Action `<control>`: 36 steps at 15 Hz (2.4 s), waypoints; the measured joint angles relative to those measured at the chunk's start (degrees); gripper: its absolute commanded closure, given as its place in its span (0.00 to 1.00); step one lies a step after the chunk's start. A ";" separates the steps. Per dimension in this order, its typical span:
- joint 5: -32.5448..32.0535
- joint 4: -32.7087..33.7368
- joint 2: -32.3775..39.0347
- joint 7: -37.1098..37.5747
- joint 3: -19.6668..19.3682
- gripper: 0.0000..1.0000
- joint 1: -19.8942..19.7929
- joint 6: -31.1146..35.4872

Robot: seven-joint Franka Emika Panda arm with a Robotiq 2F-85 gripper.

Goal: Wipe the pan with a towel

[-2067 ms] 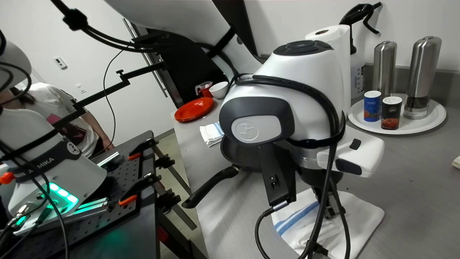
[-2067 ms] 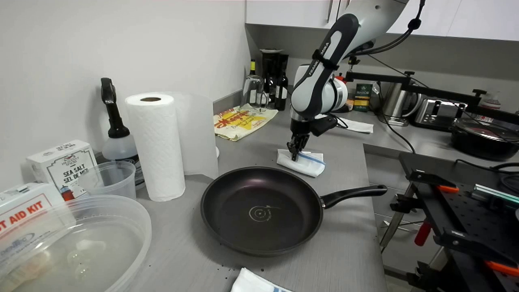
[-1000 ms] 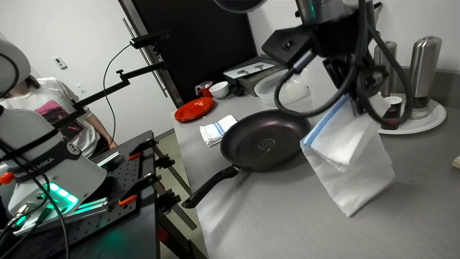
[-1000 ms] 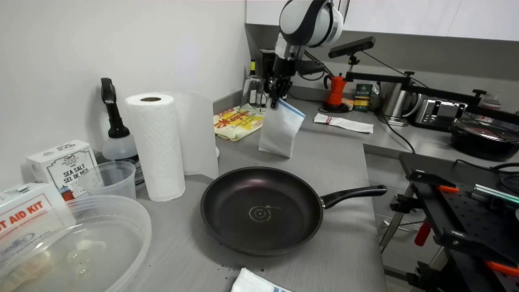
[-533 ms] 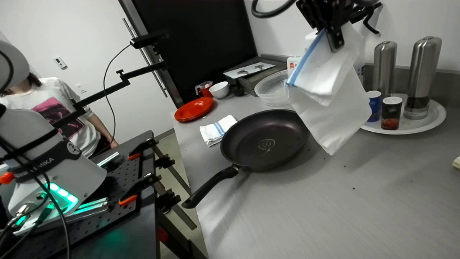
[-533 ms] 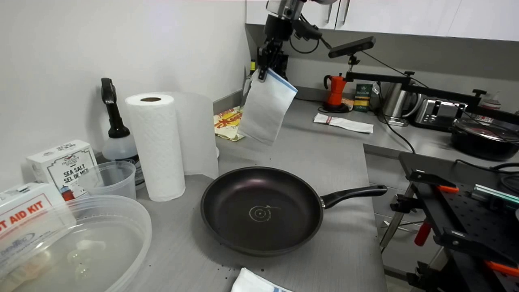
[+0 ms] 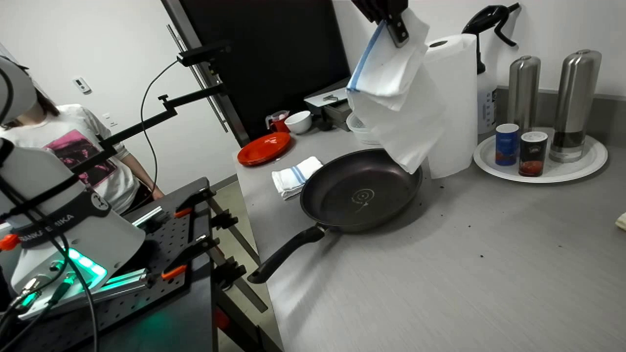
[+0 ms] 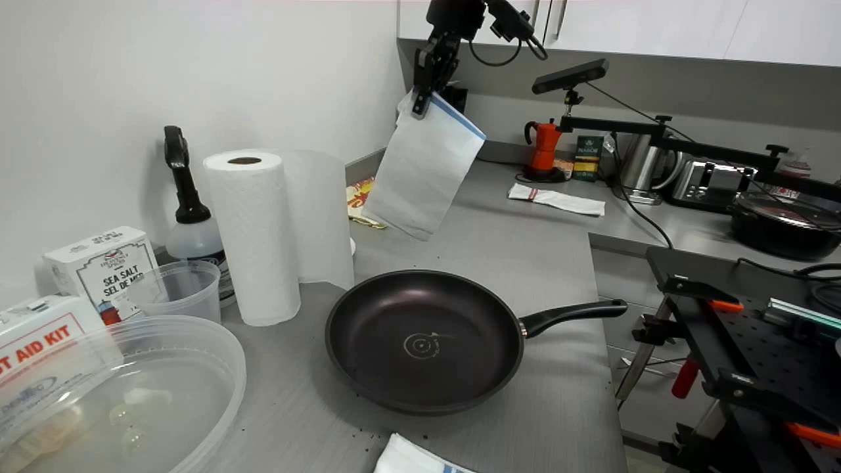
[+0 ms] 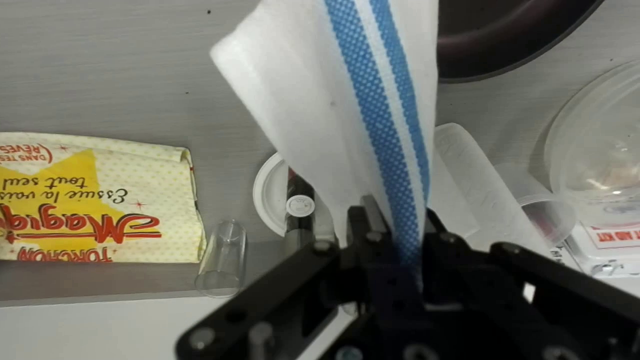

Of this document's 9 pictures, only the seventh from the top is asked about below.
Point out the red plate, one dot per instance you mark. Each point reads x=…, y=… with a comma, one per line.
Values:
x=264, y=148

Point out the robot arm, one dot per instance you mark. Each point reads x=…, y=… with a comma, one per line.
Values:
x=58, y=195

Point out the black door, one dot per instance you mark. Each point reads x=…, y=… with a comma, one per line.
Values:
x=274, y=63

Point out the wall socket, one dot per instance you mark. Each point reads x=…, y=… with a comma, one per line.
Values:
x=110, y=120

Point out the red measuring jug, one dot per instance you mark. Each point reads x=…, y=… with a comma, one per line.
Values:
x=279, y=124

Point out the person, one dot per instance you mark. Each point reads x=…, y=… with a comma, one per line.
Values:
x=88, y=146

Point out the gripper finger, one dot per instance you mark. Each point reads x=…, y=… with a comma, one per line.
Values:
x=397, y=27
x=369, y=7

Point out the white round tray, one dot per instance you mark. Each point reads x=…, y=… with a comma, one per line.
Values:
x=567, y=168

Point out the paper towel roll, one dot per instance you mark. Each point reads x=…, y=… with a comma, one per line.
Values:
x=457, y=107

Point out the white cup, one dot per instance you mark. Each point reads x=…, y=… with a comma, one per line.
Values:
x=298, y=122

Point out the white towel with blue stripe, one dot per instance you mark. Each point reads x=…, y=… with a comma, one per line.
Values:
x=391, y=98

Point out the wall thermostat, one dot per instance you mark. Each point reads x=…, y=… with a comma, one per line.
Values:
x=82, y=85

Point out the folded white blue-striped towel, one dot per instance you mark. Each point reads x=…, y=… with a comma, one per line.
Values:
x=293, y=178

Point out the pale yellow object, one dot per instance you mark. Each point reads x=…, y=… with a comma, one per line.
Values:
x=621, y=221

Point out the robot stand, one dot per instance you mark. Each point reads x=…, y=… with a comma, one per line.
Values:
x=186, y=313

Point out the black-topped spray bottle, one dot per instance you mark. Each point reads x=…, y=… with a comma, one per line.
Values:
x=486, y=98

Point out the blue can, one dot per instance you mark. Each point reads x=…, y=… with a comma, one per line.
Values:
x=506, y=144

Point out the short steel grinder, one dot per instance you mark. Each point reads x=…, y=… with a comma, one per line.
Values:
x=523, y=93

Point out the black frying pan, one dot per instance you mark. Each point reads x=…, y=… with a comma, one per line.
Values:
x=362, y=190

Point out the dark can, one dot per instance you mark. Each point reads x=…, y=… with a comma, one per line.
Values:
x=533, y=154

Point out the black orange clamp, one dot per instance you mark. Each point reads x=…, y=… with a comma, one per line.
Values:
x=193, y=200
x=195, y=254

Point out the tall steel grinder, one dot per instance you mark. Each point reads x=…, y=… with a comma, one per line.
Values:
x=577, y=98

